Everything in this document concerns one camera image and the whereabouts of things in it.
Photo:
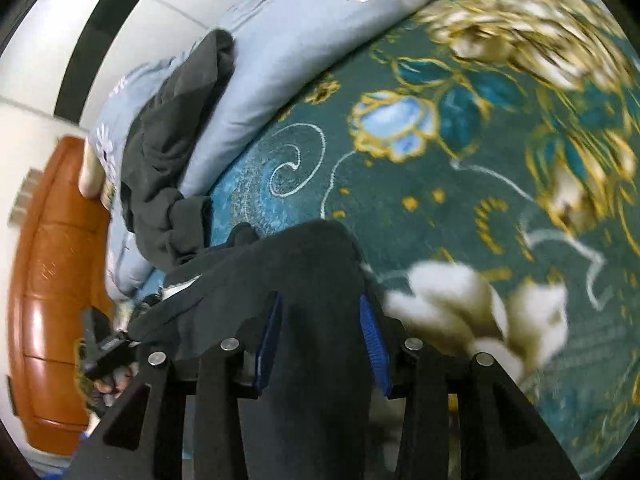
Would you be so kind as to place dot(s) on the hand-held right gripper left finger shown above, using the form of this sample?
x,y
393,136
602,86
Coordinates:
x,y
267,340

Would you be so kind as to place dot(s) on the white and black wardrobe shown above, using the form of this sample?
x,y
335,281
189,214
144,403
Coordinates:
x,y
150,20

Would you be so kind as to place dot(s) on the blue floral duvet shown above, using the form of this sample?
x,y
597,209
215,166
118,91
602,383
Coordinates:
x,y
280,70

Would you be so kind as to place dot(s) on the dark grey garment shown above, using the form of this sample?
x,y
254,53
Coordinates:
x,y
160,160

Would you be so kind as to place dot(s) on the carved wooden headboard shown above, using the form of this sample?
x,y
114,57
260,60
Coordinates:
x,y
50,285

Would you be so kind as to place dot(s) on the pink and yellow pillow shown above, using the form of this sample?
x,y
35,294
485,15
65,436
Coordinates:
x,y
90,175

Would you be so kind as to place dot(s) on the grey wall switch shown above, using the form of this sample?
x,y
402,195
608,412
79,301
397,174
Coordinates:
x,y
17,216
32,180
23,199

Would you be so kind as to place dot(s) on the dark green fleece garment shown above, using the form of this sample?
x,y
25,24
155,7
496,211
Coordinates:
x,y
320,285

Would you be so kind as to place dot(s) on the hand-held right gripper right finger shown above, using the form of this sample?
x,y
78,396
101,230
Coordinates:
x,y
372,345

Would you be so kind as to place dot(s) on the person's left hand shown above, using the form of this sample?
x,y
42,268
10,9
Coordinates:
x,y
110,385

